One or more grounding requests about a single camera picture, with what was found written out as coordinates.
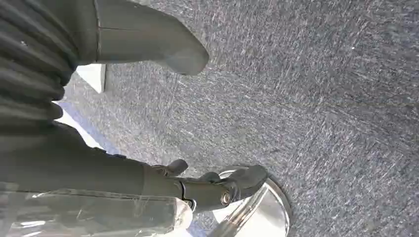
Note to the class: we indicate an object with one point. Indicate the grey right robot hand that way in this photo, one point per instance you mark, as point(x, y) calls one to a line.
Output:
point(82, 163)

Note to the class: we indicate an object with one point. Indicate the white desk panel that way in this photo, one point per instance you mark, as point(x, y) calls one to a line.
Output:
point(77, 129)

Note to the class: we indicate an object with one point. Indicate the clear plastic film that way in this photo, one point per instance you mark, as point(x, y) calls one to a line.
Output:
point(98, 216)

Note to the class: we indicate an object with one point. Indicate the white desk leg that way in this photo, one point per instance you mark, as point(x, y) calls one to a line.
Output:
point(93, 77)

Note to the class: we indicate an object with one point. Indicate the grey ribbed right arm sleeve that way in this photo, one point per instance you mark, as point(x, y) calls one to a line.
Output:
point(29, 59)

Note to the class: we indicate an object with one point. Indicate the chrome round stool base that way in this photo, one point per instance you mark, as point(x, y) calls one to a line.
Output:
point(262, 216)

